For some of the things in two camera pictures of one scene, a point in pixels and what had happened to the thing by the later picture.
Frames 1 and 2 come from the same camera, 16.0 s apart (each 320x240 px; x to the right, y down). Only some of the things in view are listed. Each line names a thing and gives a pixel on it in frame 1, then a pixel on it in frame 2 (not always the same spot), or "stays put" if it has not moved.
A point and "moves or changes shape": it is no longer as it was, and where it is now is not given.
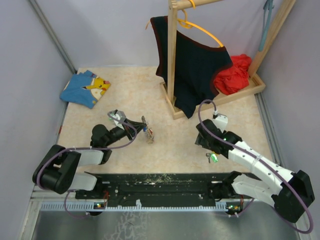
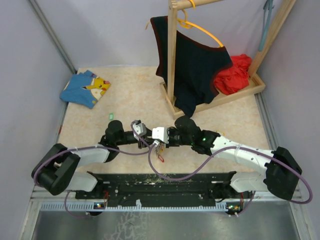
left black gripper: (138, 125) → (148, 141)
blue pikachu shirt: (85, 89) stays put
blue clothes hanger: (268, 7) stays put
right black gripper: (201, 141) → (170, 144)
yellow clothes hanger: (185, 23) stays put
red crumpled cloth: (234, 79) stays put
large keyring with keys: (148, 131) moves or changes shape
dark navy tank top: (196, 64) stays put
